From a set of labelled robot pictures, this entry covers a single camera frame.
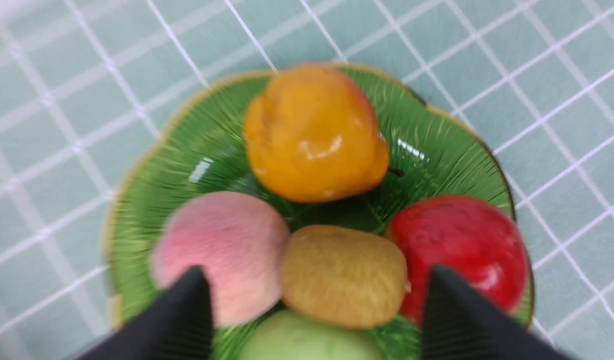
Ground green checkered tablecloth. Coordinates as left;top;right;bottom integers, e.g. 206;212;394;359
0;0;614;360

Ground green glass plate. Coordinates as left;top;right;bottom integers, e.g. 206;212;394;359
105;64;516;360

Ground yellow orange pear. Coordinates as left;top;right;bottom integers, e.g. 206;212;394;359
243;64;389;203

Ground green apple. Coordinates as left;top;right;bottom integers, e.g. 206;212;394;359
240;309;382;360

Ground pink peach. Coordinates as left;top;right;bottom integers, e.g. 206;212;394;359
150;191;290;328

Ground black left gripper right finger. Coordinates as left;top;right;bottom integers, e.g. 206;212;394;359
421;265;569;360

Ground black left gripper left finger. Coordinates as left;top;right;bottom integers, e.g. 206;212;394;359
78;265;214;360

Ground brown kiwi fruit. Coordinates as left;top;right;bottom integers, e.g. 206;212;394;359
281;224;409;330

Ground red apple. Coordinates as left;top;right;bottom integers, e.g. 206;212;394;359
385;194;529;326

